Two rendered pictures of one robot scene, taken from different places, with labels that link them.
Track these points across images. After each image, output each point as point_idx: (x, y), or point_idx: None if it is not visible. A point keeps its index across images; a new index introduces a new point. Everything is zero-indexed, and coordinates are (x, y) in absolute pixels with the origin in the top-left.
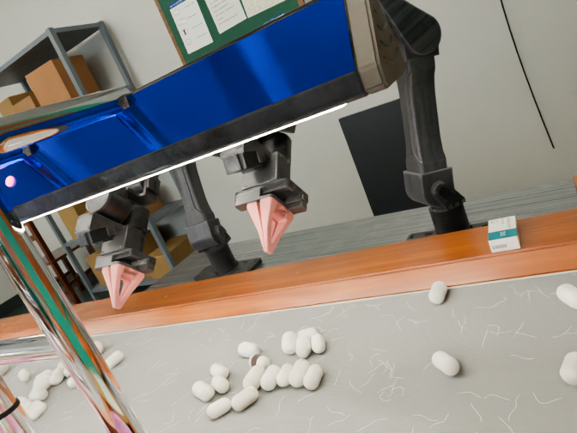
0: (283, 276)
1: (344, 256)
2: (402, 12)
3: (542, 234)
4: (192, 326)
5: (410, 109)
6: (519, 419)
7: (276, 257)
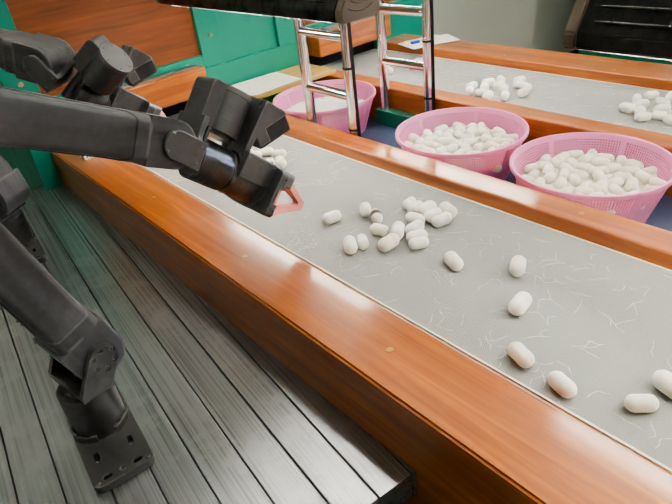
0: (161, 200)
1: (121, 191)
2: None
3: None
4: (251, 223)
5: None
6: None
7: (45, 384)
